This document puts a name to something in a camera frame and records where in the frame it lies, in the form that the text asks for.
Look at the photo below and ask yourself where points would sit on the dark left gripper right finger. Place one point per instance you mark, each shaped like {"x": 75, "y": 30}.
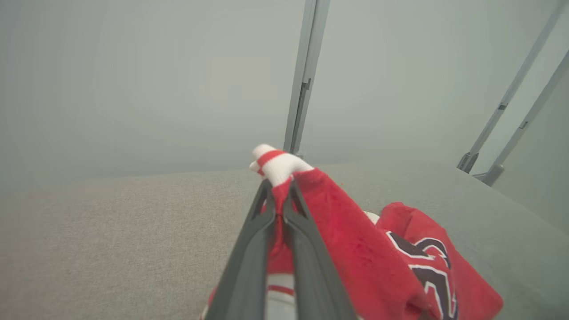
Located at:
{"x": 315, "y": 280}

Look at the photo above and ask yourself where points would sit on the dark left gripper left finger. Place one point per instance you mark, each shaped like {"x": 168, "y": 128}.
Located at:
{"x": 244, "y": 275}

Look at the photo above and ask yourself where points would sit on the red white basketball jersey shirt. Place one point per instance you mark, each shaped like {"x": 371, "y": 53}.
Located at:
{"x": 355, "y": 249}

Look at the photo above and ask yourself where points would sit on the grey fabric padded surface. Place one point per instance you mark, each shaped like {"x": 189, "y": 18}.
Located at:
{"x": 111, "y": 249}

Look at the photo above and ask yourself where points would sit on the grey slanted metal bar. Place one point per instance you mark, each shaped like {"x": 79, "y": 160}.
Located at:
{"x": 511, "y": 89}
{"x": 526, "y": 124}

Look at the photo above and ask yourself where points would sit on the grey metal vertical post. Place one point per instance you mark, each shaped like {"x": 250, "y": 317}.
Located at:
{"x": 306, "y": 53}

